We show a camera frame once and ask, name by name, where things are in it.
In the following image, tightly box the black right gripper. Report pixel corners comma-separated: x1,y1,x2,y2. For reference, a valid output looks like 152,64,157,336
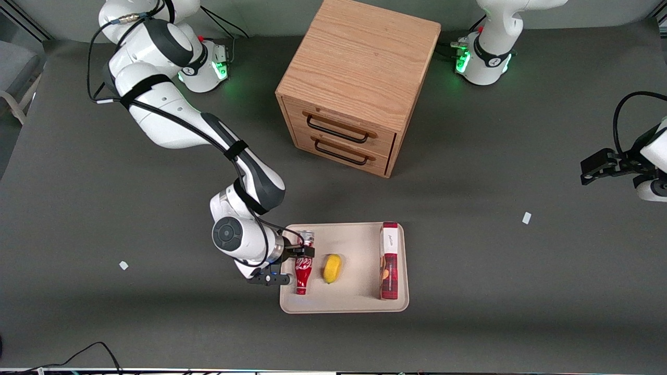
271,237,316,266

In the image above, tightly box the red coke bottle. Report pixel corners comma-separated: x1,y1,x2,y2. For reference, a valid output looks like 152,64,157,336
295,230,316,296

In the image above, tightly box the beige plastic tray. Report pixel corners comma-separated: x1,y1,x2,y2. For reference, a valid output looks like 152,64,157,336
279,222,410,314

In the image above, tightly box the yellow lemon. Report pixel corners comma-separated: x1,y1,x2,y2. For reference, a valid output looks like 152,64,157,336
323,254,343,284

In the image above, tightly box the red white shortbread box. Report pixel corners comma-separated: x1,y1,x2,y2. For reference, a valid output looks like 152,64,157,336
379,222,400,301

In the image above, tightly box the wooden drawer cabinet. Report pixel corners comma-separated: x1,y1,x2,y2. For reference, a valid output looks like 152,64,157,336
275,0,442,179

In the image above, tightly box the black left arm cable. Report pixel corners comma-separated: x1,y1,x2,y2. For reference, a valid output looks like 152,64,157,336
613,91,667,157

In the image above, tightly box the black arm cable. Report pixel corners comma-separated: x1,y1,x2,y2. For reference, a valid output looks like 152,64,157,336
87,0,305,269
613,91,667,157

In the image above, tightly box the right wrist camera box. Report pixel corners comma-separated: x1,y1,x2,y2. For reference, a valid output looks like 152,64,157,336
247,269,291,286

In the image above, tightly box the black drawer handle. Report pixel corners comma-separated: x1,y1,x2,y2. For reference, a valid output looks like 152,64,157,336
306,114,370,144
314,139,369,166

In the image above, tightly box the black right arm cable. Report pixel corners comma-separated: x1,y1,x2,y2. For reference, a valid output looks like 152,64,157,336
87,0,305,269

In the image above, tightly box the black cable at table edge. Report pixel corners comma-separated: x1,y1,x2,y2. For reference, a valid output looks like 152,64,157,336
0,341,123,375

